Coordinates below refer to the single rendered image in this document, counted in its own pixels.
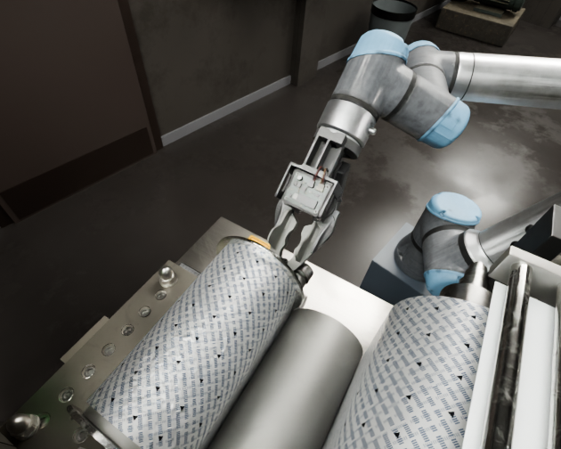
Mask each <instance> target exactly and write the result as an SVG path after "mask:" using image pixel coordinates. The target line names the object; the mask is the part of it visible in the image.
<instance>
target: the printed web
mask: <svg viewBox="0 0 561 449"><path fill-rule="evenodd" d="M295 297H296V292H295V289H294V286H293V284H292V282H291V280H290V279H289V277H288V276H287V275H286V274H285V272H284V271H283V270H282V269H281V268H280V267H279V266H278V265H277V264H276V263H275V262H273V261H272V260H271V259H270V258H269V257H267V256H266V255H264V254H263V253H261V252H259V251H258V250H256V249H252V248H250V247H248V246H245V245H241V244H229V245H227V246H225V247H224V248H223V249H222V251H221V252H220V253H219V254H218V255H217V256H216V257H215V259H214V260H213V261H212V262H211V263H210V264H209V265H208V266H207V268H206V269H205V270H204V271H203V272H202V273H201V274H200V275H199V277H198V278H197V279H196V280H195V281H194V282H193V283H192V284H191V286H190V287H189V288H188V289H187V290H186V291H185V292H184V293H183V294H182V296H181V297H179V298H178V299H177V300H176V301H175V303H174V304H173V305H172V306H171V307H170V308H169V309H168V310H167V312H166V313H165V314H164V315H163V316H162V317H161V318H160V320H159V321H158V322H157V323H156V324H155V325H154V326H153V327H152V329H151V330H150V331H149V332H148V333H147V334H146V335H145V336H144V338H143V339H142V340H141V341H140V342H139V343H138V344H137V345H136V347H135V348H134V349H133V350H132V351H131V352H130V353H129V355H128V356H127V357H126V358H125V359H124V360H123V361H122V362H121V364H120V365H119V366H118V367H117V368H116V369H115V370H114V371H113V373H111V375H110V376H109V377H108V378H107V379H106V380H105V381H104V382H103V383H102V384H101V385H100V386H99V387H98V389H97V390H96V391H95V392H94V393H93V394H92V395H91V396H90V398H89V399H88V400H87V402H88V403H89V404H90V405H91V406H92V407H93V408H94V409H95V410H96V411H97V412H98V413H99V414H100V415H101V416H102V417H104V418H105V419H106V420H107V421H109V422H110V423H111V424H112V425H113V426H115V427H116V428H117V429H118V430H120V431H121V432H122V433H123V434H124V435H126V436H127V437H128V438H130V439H131V440H132V441H133V442H135V443H136V444H137V445H139V446H140V447H141V448H142V449H208V447H209V445H210V444H211V442H212V440H213V439H214V437H215V435H216V433H217V432H218V430H219V429H220V428H221V426H222V425H223V423H224V421H225V419H226V418H227V416H228V415H229V413H230V411H231V410H232V408H233V406H234V405H235V404H236V402H237V401H238V399H239V397H240V395H241V394H242V392H243V390H244V389H245V387H246V386H247V384H248V383H249V381H250V380H251V378H252V376H253V375H254V373H255V372H256V369H257V368H258V366H259V365H260V363H261V362H262V361H263V359H264V357H265V355H266V354H267V352H268V351H269V349H270V347H271V346H272V344H273V342H274V340H276V338H277V337H278V335H279V333H280V332H281V329H282V328H283V326H284V325H285V323H286V321H287V320H288V318H289V315H290V312H291V309H292V306H293V304H294V301H295ZM488 313H489V308H488V307H485V306H481V305H478V304H476V303H472V302H469V301H466V300H462V299H458V298H449V297H442V296H418V297H413V298H406V299H404V300H402V301H400V302H398V303H397V304H395V305H394V306H393V307H392V308H391V310H390V311H389V313H388V315H387V316H386V319H385V320H384V321H383V323H382V324H381V326H380V328H379V329H378V332H377V334H376V335H375V337H374V339H373V340H372V341H371V343H370V345H369V347H368V348H367V350H366V352H365V353H364V355H363V357H362V359H361V361H360V362H359V364H358V366H357V368H356V371H355V373H354V376H353V378H352V380H351V383H350V385H349V387H348V389H347V391H346V394H345V397H344V399H343V401H342V404H341V405H340V407H339V410H338V412H337V416H336V418H335V419H334V421H333V424H332V426H331V428H330V431H329V434H328V436H327V438H326V440H325V443H324V445H323V447H322V449H461V447H462V443H463V438H464V434H465V429H466V425H467V420H468V412H469V407H470V403H471V398H472V394H473V389H474V385H475V380H476V372H477V367H478V363H479V358H480V354H481V349H482V344H483V340H484V332H485V327H486V323H487V317H488Z"/></svg>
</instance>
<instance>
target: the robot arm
mask: <svg viewBox="0 0 561 449"><path fill-rule="evenodd" d="M462 101H467V102H486V103H496V104H506V105H516V106H525V107H535V108H545V109H555V110H561V59H555V58H541V57H529V56H515V55H503V54H490V53H465V52H452V51H440V50H439V48H438V47H437V46H436V45H434V44H433V43H431V42H429V41H423V40H422V41H417V42H414V43H412V44H410V45H406V44H405V43H404V42H403V39H402V38H401V37H399V36H398V35H396V34H395V33H393V32H391V31H387V30H383V29H374V30H371V31H368V32H366V33H365V34H364V35H362V36H361V38H360V39H359V41H358V43H357V45H356V47H355V48H354V50H353V52H352V54H351V56H350V57H349V58H348V59H347V61H346V66H345V69H344V71H343V73H342V75H341V77H340V79H339V80H338V82H337V86H336V88H335V90H334V92H333V94H332V95H331V97H330V100H329V101H328V103H327V105H326V107H325V109H324V111H323V113H322V115H321V118H320V120H319V122H318V124H317V128H318V129H317V130H316V132H315V134H314V136H313V144H312V146H311V148H310V150H309V152H308V153H307V156H306V158H305V161H304V163H303V165H298V164H297V163H294V162H292V161H290V163H289V166H288V168H287V170H286V172H285V174H284V176H283V178H282V180H281V182H280V185H279V187H278V189H277V191H276V193H275V195H274V196H275V197H277V198H278V199H280V200H279V202H278V204H277V207H276V210H275V226H274V228H272V230H271V231H270V233H269V235H268V238H267V241H268V243H269V244H270V250H271V251H272V252H274V253H275V254H276V255H278V256H279V257H280V258H282V251H283V250H284V249H285V247H286V246H287V245H288V238H289V236H290V235H291V233H293V232H294V231H295V230H296V229H297V226H298V221H297V218H296V216H295V214H294V211H295V212H296V213H298V214H300V213H301V212H303V211H304V212H305V213H307V214H309V215H311V216H312V218H313V221H314V222H313V224H310V225H306V226H305V227H304V229H303V231H302V232H301V236H302V238H301V242H300V244H299V245H298V246H297V247H296V248H295V250H294V255H293V257H292V258H291V259H290V260H289V261H288V262H287V264H288V266H289V267H290V268H291V269H292V270H293V271H295V270H296V269H298V267H299V266H301V265H302V264H303V263H304V262H305V261H306V260H307V259H308V258H309V257H310V256H311V255H312V254H313V253H314V252H316V251H317V250H318V249H319V248H320V247H321V246H322V245H323V244H324V243H325V242H326V241H327V240H328V239H329V237H330V236H331V235H332V233H333V232H334V230H335V228H336V224H337V218H338V217H339V215H340V214H341V213H340V212H339V211H338V210H337V209H338V207H339V206H340V202H341V201H342V196H343V192H344V189H345V185H346V179H347V176H348V172H349V169H350V164H349V163H347V162H345V161H343V158H346V159H358V157H359V155H360V153H361V151H362V148H363V147H364V146H365V144H366V142H367V141H368V139H369V135H375V133H376V132H377V129H376V128H374V126H375V124H376V123H377V121H378V118H382V119H383V120H385V121H386V122H388V123H389V124H391V125H393V126H394V127H397V128H399V129H400V130H402V131H403V132H405V133H406V134H408V135H410V136H412V137H414V138H416V139H417V141H418V142H423V143H425V144H427V145H429V146H431V147H433V148H436V149H440V148H443V147H446V146H448V145H449V144H451V143H453V141H454V140H455V139H457V138H458V137H459V136H460V135H461V133H462V132H463V131H464V129H465V128H466V126H467V124H468V121H469V117H470V110H469V107H468V106H467V105H466V104H465V103H464V102H462ZM288 174H289V177H288V179H287V182H286V183H285V185H284V187H283V189H282V191H281V187H282V185H283V183H284V181H285V179H286V177H287V175H288ZM289 180H290V181H289ZM553 205H558V206H559V207H561V192H558V193H556V194H554V195H552V196H550V197H548V198H547V199H545V200H542V201H540V202H538V203H536V204H535V205H533V206H531V207H529V208H527V209H525V210H523V211H521V212H519V213H517V214H515V215H513V216H511V217H509V218H507V219H505V220H503V221H501V222H499V223H497V224H495V225H493V226H491V227H489V228H487V229H485V230H483V231H477V230H475V227H476V225H478V224H479V223H480V219H481V217H482V211H481V209H480V208H479V207H478V206H477V205H476V204H475V203H474V202H473V201H472V200H470V199H469V198H467V197H465V196H463V195H460V194H457V193H454V192H440V193H437V194H436V195H434V196H433V197H432V198H431V200H430V201H429V202H428V203H427V204H426V208H425V209H424V211H423V213H422V215H421V216H420V218H419V220H418V222H417V223H416V225H415V227H414V229H413V230H412V232H410V233H409V234H407V235H406V236H404V237H403V238H402V239H400V241H399V242H398V244H397V245H396V247H395V250H394V259H395V262H396V264H397V265H398V266H399V268H400V269H401V270H402V271H403V272H404V273H405V274H407V275H408V276H409V277H411V278H412V279H414V280H416V281H419V282H425V283H426V286H427V290H428V291H429V293H430V294H431V295H433V296H439V295H440V292H441V290H442V289H443V288H444V287H445V286H447V285H450V284H453V283H459V280H460V279H461V278H462V277H464V274H465V272H466V270H467V269H468V268H469V266H470V264H472V263H475V262H477V261H479V262H482V263H484V265H485V266H486V267H487V269H488V270H487V273H488V272H489V269H490V266H491V265H492V264H493V263H494V262H495V261H496V260H497V259H498V258H499V257H500V256H501V255H502V254H503V253H504V252H505V251H506V250H507V249H508V248H509V247H510V243H511V242H512V241H519V240H520V239H521V238H522V237H523V236H524V235H525V234H526V232H525V230H524V229H525V227H526V226H527V225H535V223H536V222H537V221H538V220H539V219H540V218H541V217H542V216H543V215H544V214H545V213H546V212H547V211H548V210H549V209H550V208H551V207H552V206H553ZM295 208H296V209H295ZM318 220H319V221H318Z"/></svg>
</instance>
